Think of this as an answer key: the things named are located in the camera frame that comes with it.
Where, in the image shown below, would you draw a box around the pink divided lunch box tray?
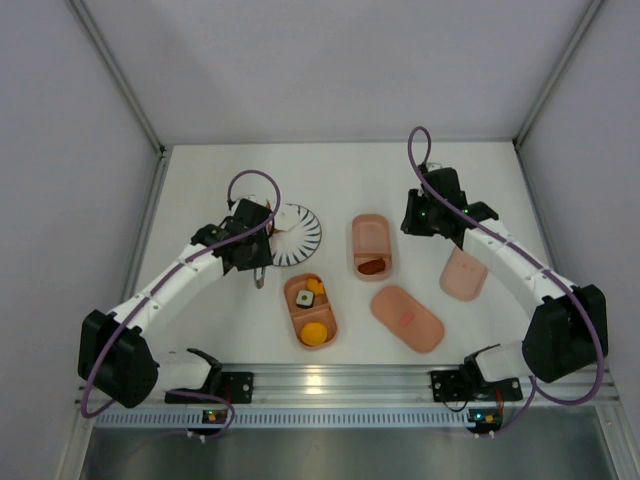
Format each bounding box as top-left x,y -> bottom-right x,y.
352,214 -> 393,281

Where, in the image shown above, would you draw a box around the brown meat slice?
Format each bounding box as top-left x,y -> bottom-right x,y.
357,258 -> 386,275

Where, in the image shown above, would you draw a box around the orange fish shaped food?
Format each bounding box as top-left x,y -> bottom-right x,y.
306,278 -> 326,296

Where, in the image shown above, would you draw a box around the orange round dumpling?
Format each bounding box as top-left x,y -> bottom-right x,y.
300,322 -> 328,347

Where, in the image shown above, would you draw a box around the metal serving tongs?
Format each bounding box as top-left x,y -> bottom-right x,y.
253,267 -> 266,289

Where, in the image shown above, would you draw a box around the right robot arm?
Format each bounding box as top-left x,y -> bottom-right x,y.
401,165 -> 607,404

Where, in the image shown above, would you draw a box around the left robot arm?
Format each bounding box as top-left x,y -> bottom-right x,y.
78,198 -> 273,408

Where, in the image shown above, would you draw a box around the pink lunch box lid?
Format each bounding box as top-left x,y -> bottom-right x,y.
371,286 -> 445,354

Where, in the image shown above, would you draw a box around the blue striped white plate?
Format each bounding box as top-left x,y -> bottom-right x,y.
270,203 -> 322,267

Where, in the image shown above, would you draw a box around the sushi roll piece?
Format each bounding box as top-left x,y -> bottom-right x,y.
295,289 -> 315,309

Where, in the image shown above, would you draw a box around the light pink inner lid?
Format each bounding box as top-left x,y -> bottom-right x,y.
439,247 -> 489,302

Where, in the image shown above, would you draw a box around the aluminium mounting rail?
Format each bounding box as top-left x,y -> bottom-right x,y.
223,364 -> 620,407

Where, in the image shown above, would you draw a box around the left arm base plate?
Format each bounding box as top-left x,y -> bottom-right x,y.
164,371 -> 254,405

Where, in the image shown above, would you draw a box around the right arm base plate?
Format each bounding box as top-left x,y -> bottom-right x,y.
429,368 -> 523,403

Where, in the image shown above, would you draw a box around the left aluminium frame post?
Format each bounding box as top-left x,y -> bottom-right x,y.
65,0 -> 165,156

